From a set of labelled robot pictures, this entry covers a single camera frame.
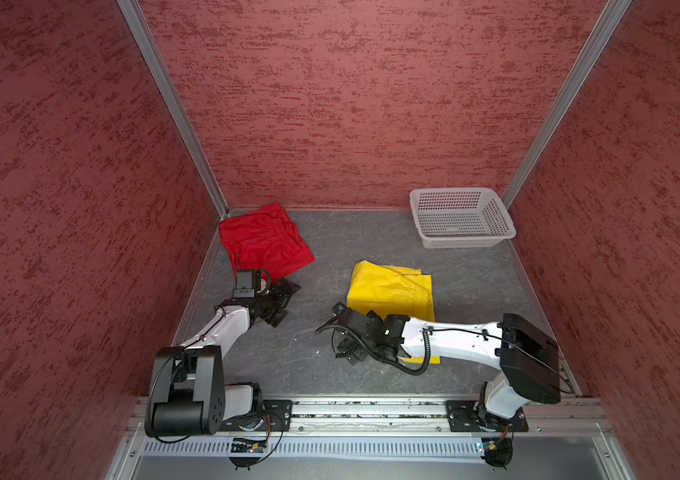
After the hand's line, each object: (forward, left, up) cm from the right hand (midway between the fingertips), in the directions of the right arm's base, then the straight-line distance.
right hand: (357, 340), depth 82 cm
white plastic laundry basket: (+45, -41, +2) cm, 61 cm away
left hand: (+12, +18, +1) cm, 22 cm away
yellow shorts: (+17, -12, -1) cm, 20 cm away
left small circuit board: (-23, +29, -7) cm, 38 cm away
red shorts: (+39, +31, 0) cm, 50 cm away
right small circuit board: (-25, -32, -7) cm, 41 cm away
